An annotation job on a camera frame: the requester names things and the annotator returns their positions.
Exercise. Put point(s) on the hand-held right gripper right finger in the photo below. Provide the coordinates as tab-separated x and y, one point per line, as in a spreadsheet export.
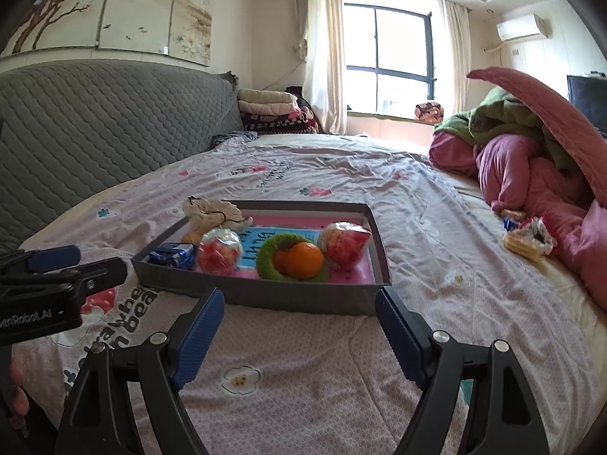
400	336

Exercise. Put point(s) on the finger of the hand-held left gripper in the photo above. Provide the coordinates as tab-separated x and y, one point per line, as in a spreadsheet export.
102	275
52	257

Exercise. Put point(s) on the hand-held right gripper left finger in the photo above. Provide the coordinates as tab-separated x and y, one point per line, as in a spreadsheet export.
199	336

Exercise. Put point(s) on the blue snack packet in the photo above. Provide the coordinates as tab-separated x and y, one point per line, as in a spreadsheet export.
173	256

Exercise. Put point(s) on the red white snack ball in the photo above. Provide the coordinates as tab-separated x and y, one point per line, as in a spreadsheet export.
219	253

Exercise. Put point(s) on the grey cardboard box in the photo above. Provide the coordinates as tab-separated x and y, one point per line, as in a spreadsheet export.
284	298

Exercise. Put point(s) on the red blue snack ball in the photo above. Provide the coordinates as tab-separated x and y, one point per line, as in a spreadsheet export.
346	244

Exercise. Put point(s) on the green fuzzy scrunchie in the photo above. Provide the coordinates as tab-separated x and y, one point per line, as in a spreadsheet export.
268	251

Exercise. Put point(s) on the small orange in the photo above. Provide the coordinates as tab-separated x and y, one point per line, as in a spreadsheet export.
280	261

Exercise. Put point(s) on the large orange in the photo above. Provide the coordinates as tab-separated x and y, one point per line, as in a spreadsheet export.
306	260

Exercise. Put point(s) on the cream scrunchie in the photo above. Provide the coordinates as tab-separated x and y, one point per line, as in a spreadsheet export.
213	213

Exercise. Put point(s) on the person's left hand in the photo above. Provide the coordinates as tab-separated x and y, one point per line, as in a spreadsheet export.
19	398

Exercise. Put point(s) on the strawberry printed bedsheet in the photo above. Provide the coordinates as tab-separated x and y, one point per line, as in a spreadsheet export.
450	341

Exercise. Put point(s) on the pink book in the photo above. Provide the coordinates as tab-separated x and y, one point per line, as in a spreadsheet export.
351	272

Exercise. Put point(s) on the grey quilted headboard cover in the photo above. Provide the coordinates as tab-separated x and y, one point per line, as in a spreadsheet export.
95	128

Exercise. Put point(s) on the small blue candy packet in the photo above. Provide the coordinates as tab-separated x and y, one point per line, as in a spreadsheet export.
510	223

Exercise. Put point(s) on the wafer biscuit packet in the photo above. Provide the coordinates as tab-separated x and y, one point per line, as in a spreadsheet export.
531	241

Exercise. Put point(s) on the dark patterned cloth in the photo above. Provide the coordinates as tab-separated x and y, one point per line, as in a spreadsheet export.
234	140

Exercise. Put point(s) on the magenta crumpled quilt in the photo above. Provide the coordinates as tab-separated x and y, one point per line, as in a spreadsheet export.
502	170

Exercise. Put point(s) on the pink crumpled blanket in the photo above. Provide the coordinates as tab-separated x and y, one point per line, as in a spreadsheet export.
578	237

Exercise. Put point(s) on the floral cloth bundle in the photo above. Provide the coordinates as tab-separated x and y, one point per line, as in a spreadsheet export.
429	113

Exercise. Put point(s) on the stack of folded blankets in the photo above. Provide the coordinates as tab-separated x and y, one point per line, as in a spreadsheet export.
280	123

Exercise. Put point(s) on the green blanket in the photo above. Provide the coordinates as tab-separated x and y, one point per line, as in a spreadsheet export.
502	123

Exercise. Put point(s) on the beige folded blanket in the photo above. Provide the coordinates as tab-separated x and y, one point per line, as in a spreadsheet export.
265	102

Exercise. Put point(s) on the black bag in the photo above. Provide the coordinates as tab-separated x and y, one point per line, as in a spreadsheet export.
298	95

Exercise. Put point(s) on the pink quilted blanket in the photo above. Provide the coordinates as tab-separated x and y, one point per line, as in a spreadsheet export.
545	104

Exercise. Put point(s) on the dark framed window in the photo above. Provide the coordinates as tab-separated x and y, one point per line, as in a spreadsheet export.
389	57

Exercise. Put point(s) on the cream curtain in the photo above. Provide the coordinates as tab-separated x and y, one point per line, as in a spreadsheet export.
457	57
325	57

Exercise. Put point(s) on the black television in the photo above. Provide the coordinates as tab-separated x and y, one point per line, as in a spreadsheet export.
588	102

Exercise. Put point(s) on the air conditioner pipe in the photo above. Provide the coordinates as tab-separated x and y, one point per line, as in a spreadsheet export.
495	49

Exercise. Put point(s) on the white air conditioner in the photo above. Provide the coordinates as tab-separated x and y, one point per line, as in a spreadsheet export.
521	27

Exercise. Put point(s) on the floral wall painting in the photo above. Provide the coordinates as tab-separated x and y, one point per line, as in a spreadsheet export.
118	9

